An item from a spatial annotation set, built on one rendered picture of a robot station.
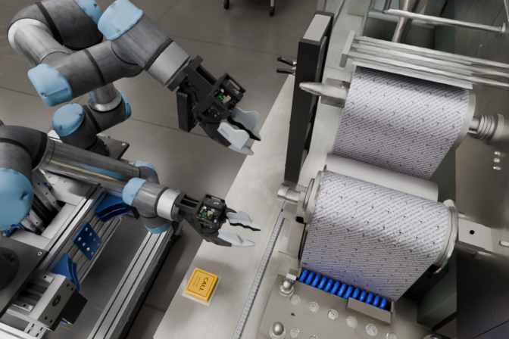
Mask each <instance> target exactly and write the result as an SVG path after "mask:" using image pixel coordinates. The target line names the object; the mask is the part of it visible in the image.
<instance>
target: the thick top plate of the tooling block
mask: <svg viewBox="0 0 509 339"><path fill-rule="evenodd" d="M284 279H286V276H284V275H280V274H278V275H277V277H276V281H275V284H274V286H273V290H272V292H271V295H270V299H269V301H268V304H267V308H266V310H265V313H264V317H263V319H262V322H261V325H260V328H259V330H258V334H257V337H256V339H272V338H271V337H270V334H269V330H270V326H271V325H272V324H273V323H274V322H281V323H282V324H284V328H285V330H286V335H285V337H284V338H283V339H423V338H424V337H425V336H427V335H430V334H433V335H434V334H437V335H439V336H440V337H441V338H442V339H451V338H450V337H446V336H444V335H442V334H438V333H436V332H434V331H430V330H428V329H425V328H422V327H420V326H418V325H414V324H412V323H410V322H406V321H404V320H401V319H398V318H395V317H394V316H391V321H390V324H388V325H385V324H383V323H381V322H378V321H375V320H373V319H369V318H367V317H365V316H362V315H359V314H357V313H353V312H352V311H349V310H347V309H346V306H347V301H348V300H347V299H345V298H343V297H339V296H337V295H335V294H331V293H329V292H326V291H323V290H320V289H319V288H315V287H313V286H310V285H307V284H305V283H302V282H300V281H296V280H295V283H294V284H292V285H293V288H294V291H293V294H292V295H291V296H290V297H283V296H282V295H280V293H279V290H278V287H279V284H280V283H281V282H282V281H283V280H284Z"/></svg>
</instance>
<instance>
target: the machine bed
mask: <svg viewBox="0 0 509 339"><path fill-rule="evenodd" d="M351 74H352V72H349V71H345V70H339V69H335V68H331V67H325V69H324V73H323V81H322V83H325V81H326V78H327V77H329V78H333V79H339V80H342V81H346V82H350V79H351ZM294 82H295V77H294V76H293V75H291V74H289V76H288V78H287V80H286V82H285V84H284V86H283V88H282V90H281V91H280V93H279V95H278V97H277V99H276V101H275V103H274V105H273V107H272V109H271V111H270V112H269V114H268V116H267V118H266V120H265V122H264V125H263V126H262V128H261V131H260V132H259V135H260V137H261V140H260V141H256V140H255V141H254V144H253V145H252V147H251V150H252V151H253V152H254V155H247V157H246V158H245V161H244V163H243V165H242V167H241V169H240V171H239V173H238V175H237V176H236V178H235V180H234V182H233V184H232V186H231V188H230V190H229V192H228V194H227V196H226V197H225V203H226V207H228V208H231V209H233V210H235V211H236V212H239V211H240V210H244V211H245V212H247V213H248V215H249V217H250V219H251V220H252V221H254V222H256V223H257V224H258V225H259V226H260V227H261V230H260V231H252V230H251V229H244V228H243V227H241V226H239V225H238V226H232V225H230V223H229V220H228V219H226V223H224V224H223V225H222V227H221V229H222V230H224V231H225V230H228V231H229V230H231V231H234V232H236V233H237V234H238V235H239V237H240V238H242V239H245V240H249V241H252V242H254V243H255V246H252V247H225V246H219V245H216V244H213V243H211V242H206V240H205V239H204V240H203V242H202V243H201V246H200V248H199V249H198V252H197V254H196V255H195V258H194V260H193V261H192V263H191V265H190V267H189V269H188V271H187V273H186V275H185V277H184V279H183V281H182V282H181V284H180V286H179V288H178V290H177V292H176V294H175V296H174V298H173V300H172V302H171V304H170V305H169V307H168V309H167V311H166V313H165V315H164V317H163V319H162V321H161V324H160V325H159V326H158V329H157V331H156V332H155V335H154V337H153V338H154V339H232V338H233V334H234V332H235V330H236V326H237V324H238V322H239V318H240V316H241V314H242V311H243V308H244V306H245V302H246V300H247V298H248V295H249V292H250V290H251V286H252V285H253V282H254V279H255V276H256V274H257V272H258V269H259V266H260V264H261V261H262V258H263V256H264V253H265V250H266V248H267V245H268V242H269V240H270V237H271V235H272V232H273V229H274V226H275V225H276V221H277V219H278V216H279V213H280V211H281V209H282V206H283V203H284V201H281V200H278V199H277V198H276V196H277V192H278V190H279V186H280V184H281V183H283V184H286V185H289V188H292V189H295V187H296V185H297V183H294V182H290V181H287V180H285V179H284V173H285V164H286V152H287V145H288V138H289V124H290V123H289V121H290V117H291V110H292V97H293V89H294ZM320 99H321V96H320V97H319V101H318V106H317V113H316V118H315V122H314V130H313V135H312V139H311V146H310V150H309V153H308V154H307V155H306V158H305V159H304V163H303V166H302V168H301V172H300V176H299V180H298V184H299V185H304V184H308V185H309V182H310V180H311V179H312V178H314V179H315V178H316V175H317V172H318V170H320V171H322V170H323V165H324V163H325V160H326V156H327V154H328V153H330V154H331V152H332V149H333V143H334V140H335V137H336V132H337V129H338V125H339V121H340V117H341V114H342V108H340V107H333V106H330V105H327V104H321V103H320ZM290 225H291V220H290V219H287V218H285V220H284V223H283V226H282V228H281V231H280V234H279V237H278V239H277V241H276V245H275V248H274V249H273V253H272V256H271V258H270V262H269V264H268V266H267V270H266V272H265V274H264V278H263V281H262V282H261V286H260V289H259V291H258V295H257V296H256V299H255V302H254V305H253V307H252V310H251V313H250V316H249V318H248V321H247V324H246V326H245V330H244V332H243V335H242V338H241V339H256V337H257V334H258V330H259V328H260V325H261V322H262V319H263V317H264V313H265V310H266V308H267V304H268V301H269V299H270V295H271V292H272V290H273V286H274V284H275V281H276V277H277V275H278V274H280V275H284V276H287V273H288V274H289V270H290V268H291V269H295V270H297V271H298V270H299V266H300V263H301V261H300V259H299V257H300V253H301V249H300V251H299V255H298V259H296V258H294V257H290V256H287V255H285V254H283V253H279V252H278V250H279V246H280V243H281V241H282V239H283V236H284V237H287V238H288V237H289V230H290ZM306 228H307V224H306V227H305V231H304V235H305V232H306ZM303 240H304V237H303ZM303 240H302V244H303ZM301 248H302V245H301ZM195 267H196V268H199V269H202V270H204V271H206V272H209V273H212V274H214V275H217V276H220V277H221V278H222V279H221V280H220V283H219V285H218V287H217V290H216V292H215V294H214V296H213V299H212V301H211V303H210V306H206V305H204V304H203V303H199V302H198V301H195V300H192V299H190V298H188V297H185V296H183V295H182V294H183V292H184V290H185V288H186V286H187V284H188V282H189V280H190V278H191V276H192V273H193V272H194V270H195ZM394 306H396V312H395V318H398V319H401V320H404V321H406V322H410V323H412V324H414V325H418V326H420V327H422V328H425V329H428V330H430V331H431V328H429V327H426V326H424V325H421V324H418V323H417V306H418V301H414V300H410V299H408V298H406V297H402V296H400V297H399V298H398V300H397V301H396V302H395V304H394Z"/></svg>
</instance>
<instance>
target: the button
mask: <svg viewBox="0 0 509 339"><path fill-rule="evenodd" d="M217 281H218V276H217V275H214V274H211V273H209V272H206V271H204V270H201V269H198V268H195V270H194V272H193V273H192V276H191V278H190V280H189V282H188V284H187V286H186V288H185V290H184V291H185V293H186V294H188V295H189V296H192V297H195V298H197V299H199V300H202V301H204V302H206V303H208V301H209V300H210V298H211V295H212V293H213V291H214V288H215V286H216V284H217Z"/></svg>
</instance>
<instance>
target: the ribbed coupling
mask: <svg viewBox="0 0 509 339"><path fill-rule="evenodd" d="M503 125H504V117H503V115H501V114H493V115H491V116H489V115H485V114H477V115H476V116H475V117H474V116H473V119H472V121H471V124H470V127H469V129H468V131H467V133H469V136H470V137H471V138H475V139H479V140H482V143H483V144H484V145H493V144H494V143H495V142H496V141H497V140H498V138H499V136H500V134H501V131H502V129H503Z"/></svg>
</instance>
